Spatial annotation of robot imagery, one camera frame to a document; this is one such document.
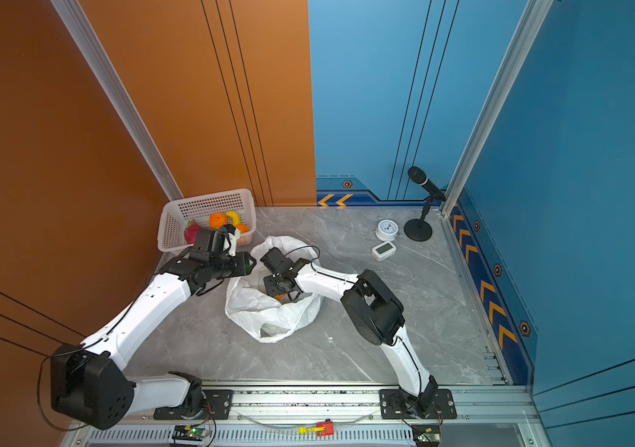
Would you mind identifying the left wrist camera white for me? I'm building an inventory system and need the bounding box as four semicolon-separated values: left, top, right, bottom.
220;225;241;256

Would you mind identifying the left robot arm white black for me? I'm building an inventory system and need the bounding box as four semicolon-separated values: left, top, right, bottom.
45;225;256;429

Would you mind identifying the pink dragon fruit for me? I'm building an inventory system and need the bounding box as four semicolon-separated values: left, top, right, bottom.
183;220;202;245

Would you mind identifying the left green circuit board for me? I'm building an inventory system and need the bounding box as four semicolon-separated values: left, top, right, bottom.
170;425;213;446

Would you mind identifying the green circuit board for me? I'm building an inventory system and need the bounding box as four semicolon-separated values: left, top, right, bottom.
170;425;213;446
412;425;441;447

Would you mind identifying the yellow banana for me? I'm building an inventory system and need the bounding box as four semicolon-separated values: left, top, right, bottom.
225;212;241;226

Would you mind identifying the aluminium front rail frame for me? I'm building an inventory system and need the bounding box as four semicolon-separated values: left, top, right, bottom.
63;382;551;446

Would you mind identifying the white plastic bag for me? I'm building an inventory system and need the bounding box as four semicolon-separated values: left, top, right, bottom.
224;236;323;344

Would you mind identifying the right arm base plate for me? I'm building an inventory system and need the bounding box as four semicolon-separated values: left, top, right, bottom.
379;389;458;420

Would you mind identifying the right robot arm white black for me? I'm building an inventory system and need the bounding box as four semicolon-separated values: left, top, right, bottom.
261;248;439;419

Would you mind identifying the red yellow connector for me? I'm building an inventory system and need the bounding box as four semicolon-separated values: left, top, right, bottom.
298;421;335;437

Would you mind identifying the right green circuit board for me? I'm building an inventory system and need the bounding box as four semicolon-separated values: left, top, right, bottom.
412;425;441;447

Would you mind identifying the orange tangerine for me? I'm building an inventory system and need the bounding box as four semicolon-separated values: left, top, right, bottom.
236;223;250;235
209;212;228;229

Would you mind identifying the small white digital timer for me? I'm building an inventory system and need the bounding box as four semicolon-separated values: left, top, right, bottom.
371;241;397;262

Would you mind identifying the round white clock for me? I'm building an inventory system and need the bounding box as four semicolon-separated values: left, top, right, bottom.
375;219;399;241

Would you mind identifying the black microphone on stand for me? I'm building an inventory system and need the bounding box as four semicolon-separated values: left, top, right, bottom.
404;166;446;242

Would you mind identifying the white perforated plastic basket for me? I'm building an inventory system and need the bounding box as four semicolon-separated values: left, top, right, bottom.
157;188;257;254

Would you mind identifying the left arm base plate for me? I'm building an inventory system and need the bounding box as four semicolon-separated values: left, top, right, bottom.
153;389;234;422

